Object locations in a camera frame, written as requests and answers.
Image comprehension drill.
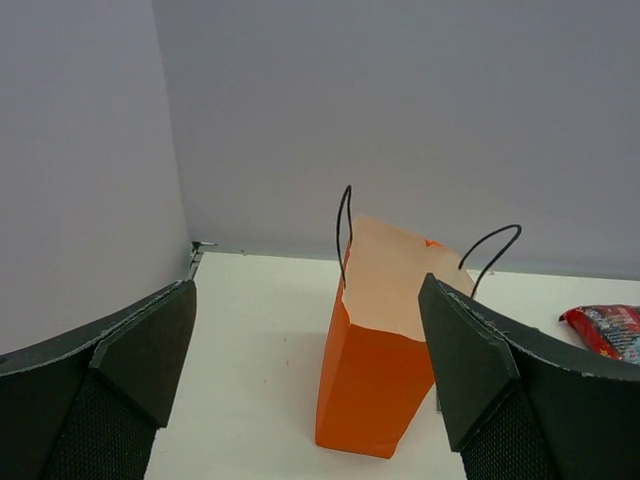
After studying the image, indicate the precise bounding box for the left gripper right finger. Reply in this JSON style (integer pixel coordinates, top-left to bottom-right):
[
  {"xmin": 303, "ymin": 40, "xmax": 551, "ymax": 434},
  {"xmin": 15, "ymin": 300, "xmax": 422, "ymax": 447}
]
[{"xmin": 418, "ymin": 274, "xmax": 639, "ymax": 479}]

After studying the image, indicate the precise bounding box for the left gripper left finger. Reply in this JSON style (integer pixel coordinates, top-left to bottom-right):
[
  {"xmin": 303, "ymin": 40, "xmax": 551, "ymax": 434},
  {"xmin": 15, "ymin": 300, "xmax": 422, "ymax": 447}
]
[{"xmin": 1, "ymin": 280, "xmax": 196, "ymax": 479}]

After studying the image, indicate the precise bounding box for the red snack packet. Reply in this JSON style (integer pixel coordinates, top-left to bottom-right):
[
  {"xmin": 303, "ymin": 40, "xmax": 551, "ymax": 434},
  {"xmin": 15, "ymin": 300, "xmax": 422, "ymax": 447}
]
[{"xmin": 559, "ymin": 304, "xmax": 639, "ymax": 365}]

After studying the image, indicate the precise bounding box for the orange paper bag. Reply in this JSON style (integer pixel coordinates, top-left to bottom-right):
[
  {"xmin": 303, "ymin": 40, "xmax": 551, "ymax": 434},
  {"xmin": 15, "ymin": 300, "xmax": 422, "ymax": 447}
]
[{"xmin": 314, "ymin": 184, "xmax": 523, "ymax": 460}]

